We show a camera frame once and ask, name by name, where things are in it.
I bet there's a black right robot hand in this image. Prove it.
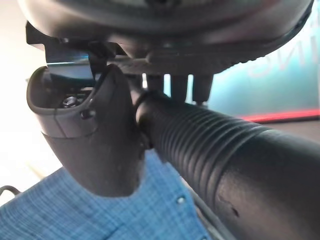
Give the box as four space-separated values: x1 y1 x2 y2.
17 0 316 198

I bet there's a black ribbed wheelchair push handle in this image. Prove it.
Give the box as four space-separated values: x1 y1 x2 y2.
134 91 320 240

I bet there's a blue plaid wheelchair backrest fabric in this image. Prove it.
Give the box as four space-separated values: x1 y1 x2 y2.
0 149 213 240

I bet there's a teal banner with pale letters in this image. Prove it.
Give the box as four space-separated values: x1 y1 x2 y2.
209 12 320 122

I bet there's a black cable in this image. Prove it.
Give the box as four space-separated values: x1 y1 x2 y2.
0 184 22 201

